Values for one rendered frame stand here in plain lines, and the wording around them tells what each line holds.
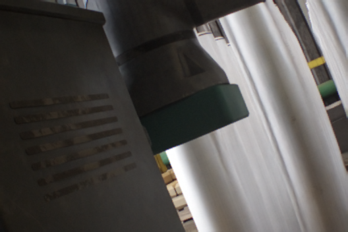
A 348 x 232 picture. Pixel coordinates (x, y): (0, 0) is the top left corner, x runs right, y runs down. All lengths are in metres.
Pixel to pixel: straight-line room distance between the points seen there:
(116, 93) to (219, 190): 1.03
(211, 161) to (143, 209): 1.05
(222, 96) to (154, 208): 0.29
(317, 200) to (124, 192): 1.09
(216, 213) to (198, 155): 0.17
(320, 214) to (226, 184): 0.30
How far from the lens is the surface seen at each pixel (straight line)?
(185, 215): 5.46
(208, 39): 2.27
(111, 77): 0.66
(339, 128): 5.44
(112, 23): 0.92
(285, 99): 1.59
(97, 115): 0.59
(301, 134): 1.60
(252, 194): 1.94
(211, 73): 0.90
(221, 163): 1.66
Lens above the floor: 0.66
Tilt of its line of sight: 4 degrees up
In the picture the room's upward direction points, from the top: 22 degrees counter-clockwise
